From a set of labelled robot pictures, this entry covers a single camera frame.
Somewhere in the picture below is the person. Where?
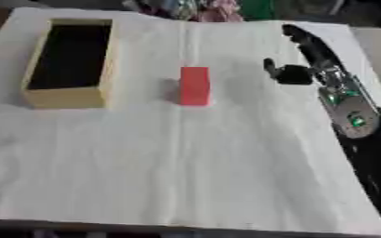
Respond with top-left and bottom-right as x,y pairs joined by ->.
124,0 -> 277,23

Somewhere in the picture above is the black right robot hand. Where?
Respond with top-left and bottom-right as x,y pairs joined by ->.
262,23 -> 344,86

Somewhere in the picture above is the tan cardboard box black inside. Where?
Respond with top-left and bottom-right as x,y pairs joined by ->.
20,18 -> 118,110

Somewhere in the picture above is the red rectangular block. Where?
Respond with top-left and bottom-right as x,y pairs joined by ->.
177,66 -> 212,107

